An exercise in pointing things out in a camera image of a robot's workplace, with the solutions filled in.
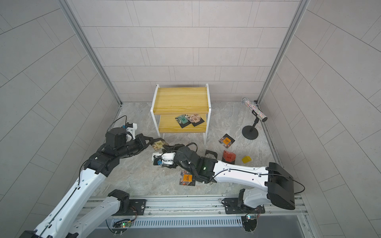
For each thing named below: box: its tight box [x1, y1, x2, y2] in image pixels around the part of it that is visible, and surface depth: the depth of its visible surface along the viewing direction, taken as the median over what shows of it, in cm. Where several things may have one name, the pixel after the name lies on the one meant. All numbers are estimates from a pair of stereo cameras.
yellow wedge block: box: [241, 155, 253, 164], surface depth 88 cm
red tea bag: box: [221, 149, 237, 165], surface depth 91 cm
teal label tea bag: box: [174, 114, 191, 129], surface depth 88 cm
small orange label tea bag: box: [218, 133, 236, 149], surface depth 97 cm
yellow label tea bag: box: [152, 140, 169, 151], surface depth 70 cm
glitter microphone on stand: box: [241, 97, 268, 140], surface depth 98 cm
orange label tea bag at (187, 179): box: [179, 170, 196, 186], surface depth 81 cm
